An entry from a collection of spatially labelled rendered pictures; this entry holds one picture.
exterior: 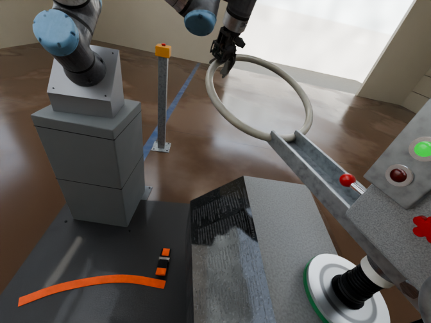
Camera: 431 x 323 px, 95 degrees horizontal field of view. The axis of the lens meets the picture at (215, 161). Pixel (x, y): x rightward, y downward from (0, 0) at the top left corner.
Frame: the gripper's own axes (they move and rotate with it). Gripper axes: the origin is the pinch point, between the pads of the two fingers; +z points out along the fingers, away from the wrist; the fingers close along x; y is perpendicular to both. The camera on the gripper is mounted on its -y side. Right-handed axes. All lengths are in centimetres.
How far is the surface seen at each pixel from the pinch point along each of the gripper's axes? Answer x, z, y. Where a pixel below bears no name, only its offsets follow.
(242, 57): 3.1, -7.1, -9.0
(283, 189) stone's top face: 59, 18, 8
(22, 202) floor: -58, 127, 107
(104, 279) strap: 31, 97, 89
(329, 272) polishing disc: 81, -2, 34
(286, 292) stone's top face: 76, 4, 47
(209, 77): 7.0, -7.7, 16.9
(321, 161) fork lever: 57, -12, 14
